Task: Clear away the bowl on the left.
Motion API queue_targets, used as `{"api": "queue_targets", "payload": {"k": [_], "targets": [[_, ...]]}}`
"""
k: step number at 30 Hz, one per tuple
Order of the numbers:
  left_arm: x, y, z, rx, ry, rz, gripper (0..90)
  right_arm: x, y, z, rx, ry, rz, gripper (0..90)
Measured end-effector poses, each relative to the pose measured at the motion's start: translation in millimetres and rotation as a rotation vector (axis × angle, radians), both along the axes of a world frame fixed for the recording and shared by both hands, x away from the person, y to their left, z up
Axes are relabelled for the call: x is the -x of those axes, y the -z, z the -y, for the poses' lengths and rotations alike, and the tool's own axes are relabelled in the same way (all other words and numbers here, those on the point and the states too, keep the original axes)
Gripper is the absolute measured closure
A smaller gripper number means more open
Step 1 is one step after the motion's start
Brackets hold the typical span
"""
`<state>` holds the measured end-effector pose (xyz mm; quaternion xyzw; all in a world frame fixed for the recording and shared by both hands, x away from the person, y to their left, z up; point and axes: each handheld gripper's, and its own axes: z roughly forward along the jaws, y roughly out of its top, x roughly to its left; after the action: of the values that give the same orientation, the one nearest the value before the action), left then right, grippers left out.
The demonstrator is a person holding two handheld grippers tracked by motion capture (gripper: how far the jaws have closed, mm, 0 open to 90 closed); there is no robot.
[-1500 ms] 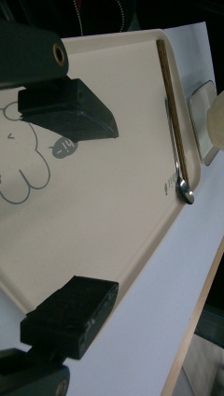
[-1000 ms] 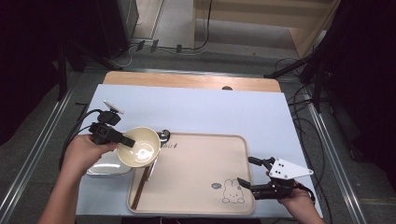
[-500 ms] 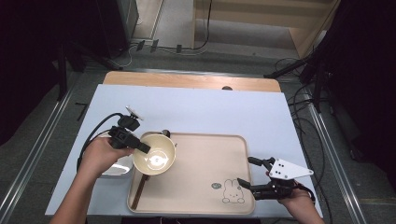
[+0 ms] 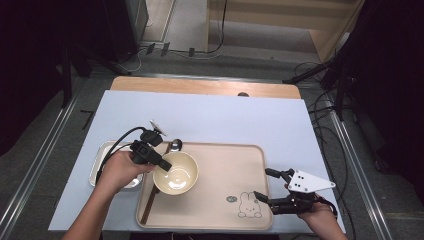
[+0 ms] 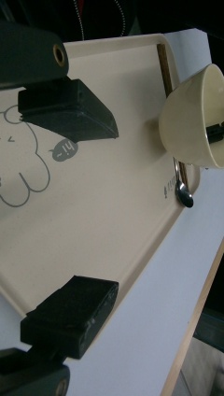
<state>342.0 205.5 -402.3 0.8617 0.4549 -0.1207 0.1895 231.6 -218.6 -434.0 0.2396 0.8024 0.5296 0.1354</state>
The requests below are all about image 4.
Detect white floor cable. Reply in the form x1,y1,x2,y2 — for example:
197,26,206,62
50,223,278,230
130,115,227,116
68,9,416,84
128,46,149,74

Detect black hanging cable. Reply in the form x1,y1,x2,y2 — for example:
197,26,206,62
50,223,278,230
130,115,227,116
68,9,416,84
196,0,229,56

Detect black metal stand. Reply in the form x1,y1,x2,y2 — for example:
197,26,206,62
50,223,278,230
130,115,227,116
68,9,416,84
60,44,133,109
282,49,354,121

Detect black floor cables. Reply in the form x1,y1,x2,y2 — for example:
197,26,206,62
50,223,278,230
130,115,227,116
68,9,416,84
293,61,349,214

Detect beige rabbit print tray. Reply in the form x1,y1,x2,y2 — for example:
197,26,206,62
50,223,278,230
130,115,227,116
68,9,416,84
135,141,274,231

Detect dark cabinet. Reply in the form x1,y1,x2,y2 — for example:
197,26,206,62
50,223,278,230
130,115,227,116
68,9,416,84
99,0,149,64

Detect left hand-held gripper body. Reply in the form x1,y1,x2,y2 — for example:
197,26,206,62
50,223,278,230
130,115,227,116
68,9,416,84
129,119,168,166

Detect right hand-held gripper black cable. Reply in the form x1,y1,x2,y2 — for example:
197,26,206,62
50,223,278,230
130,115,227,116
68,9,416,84
316,195,338,218

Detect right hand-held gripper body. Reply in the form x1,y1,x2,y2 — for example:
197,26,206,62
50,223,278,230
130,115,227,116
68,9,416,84
267,168,337,216

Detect small metal tray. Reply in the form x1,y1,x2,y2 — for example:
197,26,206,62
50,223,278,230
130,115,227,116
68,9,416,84
88,140,145,190

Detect person's right hand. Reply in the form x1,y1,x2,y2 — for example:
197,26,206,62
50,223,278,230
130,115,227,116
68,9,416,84
298,200,338,233

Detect metal floor rail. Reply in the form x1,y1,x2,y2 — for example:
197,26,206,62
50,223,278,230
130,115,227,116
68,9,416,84
329,106,394,240
0,96,79,240

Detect dark curtain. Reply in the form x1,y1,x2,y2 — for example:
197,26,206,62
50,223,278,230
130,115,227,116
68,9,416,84
333,0,424,201
0,0,111,158

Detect cream bowl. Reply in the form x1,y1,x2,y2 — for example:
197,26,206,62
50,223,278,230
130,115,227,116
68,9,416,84
152,151,200,196

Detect person's left hand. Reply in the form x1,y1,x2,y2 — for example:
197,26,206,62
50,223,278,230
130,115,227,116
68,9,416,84
96,150,158,201

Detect light wooden shelf unit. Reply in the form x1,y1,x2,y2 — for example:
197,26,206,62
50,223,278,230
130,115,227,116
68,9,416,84
206,0,366,63

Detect metal spoon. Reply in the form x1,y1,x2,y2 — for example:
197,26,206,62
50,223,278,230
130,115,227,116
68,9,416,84
164,138,184,156

